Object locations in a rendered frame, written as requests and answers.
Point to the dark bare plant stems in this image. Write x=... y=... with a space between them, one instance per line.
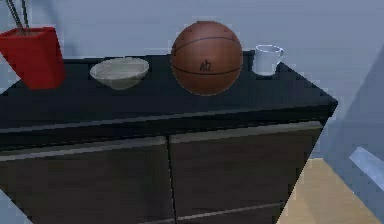
x=18 y=16

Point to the red plant pot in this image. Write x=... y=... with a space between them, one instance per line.
x=35 y=58

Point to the white bowl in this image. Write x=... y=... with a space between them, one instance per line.
x=119 y=73

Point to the dark brown cupboard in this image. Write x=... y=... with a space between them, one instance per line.
x=200 y=160

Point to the brown basketball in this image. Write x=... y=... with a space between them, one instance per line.
x=206 y=60

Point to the white mug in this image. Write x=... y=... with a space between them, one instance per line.
x=265 y=60

